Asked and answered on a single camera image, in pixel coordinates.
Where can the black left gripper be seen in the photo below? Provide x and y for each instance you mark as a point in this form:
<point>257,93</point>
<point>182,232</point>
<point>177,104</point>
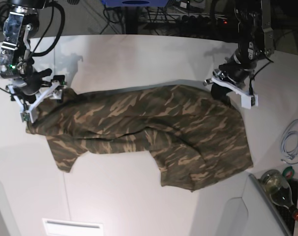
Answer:
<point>230,76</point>

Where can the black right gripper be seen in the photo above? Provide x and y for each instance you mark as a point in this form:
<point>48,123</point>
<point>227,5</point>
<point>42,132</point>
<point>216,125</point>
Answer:
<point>29,87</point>

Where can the camouflage t-shirt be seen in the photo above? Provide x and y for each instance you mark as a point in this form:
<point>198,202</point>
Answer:
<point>195,140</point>

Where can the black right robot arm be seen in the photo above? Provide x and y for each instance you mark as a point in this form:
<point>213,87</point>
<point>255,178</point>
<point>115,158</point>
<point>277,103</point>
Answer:
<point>16,55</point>

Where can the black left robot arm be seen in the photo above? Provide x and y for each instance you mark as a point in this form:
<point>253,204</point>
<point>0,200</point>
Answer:
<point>255,43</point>

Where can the black power strip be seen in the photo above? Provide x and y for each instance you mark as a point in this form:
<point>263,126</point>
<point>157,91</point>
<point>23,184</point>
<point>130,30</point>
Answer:
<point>199,21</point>

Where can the green tape roll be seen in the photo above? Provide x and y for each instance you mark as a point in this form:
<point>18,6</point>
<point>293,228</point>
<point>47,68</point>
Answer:
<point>288,173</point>

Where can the blue box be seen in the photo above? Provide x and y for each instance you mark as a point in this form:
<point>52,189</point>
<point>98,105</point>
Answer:
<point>135,3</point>

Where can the clear glass bottle red cap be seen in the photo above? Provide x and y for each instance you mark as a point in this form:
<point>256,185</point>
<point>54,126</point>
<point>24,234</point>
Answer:
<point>279,191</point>

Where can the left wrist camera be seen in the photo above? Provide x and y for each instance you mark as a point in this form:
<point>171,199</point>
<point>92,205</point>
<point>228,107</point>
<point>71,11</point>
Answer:
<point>248,101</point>

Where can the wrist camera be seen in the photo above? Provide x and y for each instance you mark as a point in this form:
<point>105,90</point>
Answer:
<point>29,116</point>
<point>248,101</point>

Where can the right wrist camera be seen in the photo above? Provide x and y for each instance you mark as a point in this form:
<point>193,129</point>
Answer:
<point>29,116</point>

